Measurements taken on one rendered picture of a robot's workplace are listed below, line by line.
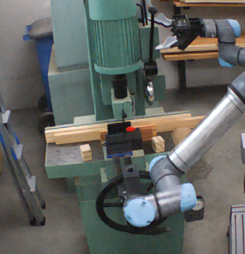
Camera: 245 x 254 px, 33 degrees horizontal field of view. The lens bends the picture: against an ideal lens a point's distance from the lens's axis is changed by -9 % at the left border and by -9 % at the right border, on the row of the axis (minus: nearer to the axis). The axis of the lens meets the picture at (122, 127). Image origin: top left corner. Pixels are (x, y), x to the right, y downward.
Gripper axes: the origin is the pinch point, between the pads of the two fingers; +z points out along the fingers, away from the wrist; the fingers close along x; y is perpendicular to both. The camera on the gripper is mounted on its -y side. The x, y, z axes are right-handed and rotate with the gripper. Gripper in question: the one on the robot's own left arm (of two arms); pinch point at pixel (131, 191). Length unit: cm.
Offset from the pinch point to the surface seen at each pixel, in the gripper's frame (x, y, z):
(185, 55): 69, -78, 212
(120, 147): -1.6, -14.6, 9.4
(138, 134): 5.3, -18.1, 13.4
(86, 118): -14, -29, 73
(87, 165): -14.2, -9.1, 22.0
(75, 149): -18.1, -15.1, 29.8
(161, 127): 16.6, -19.5, 33.9
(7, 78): -95, -87, 261
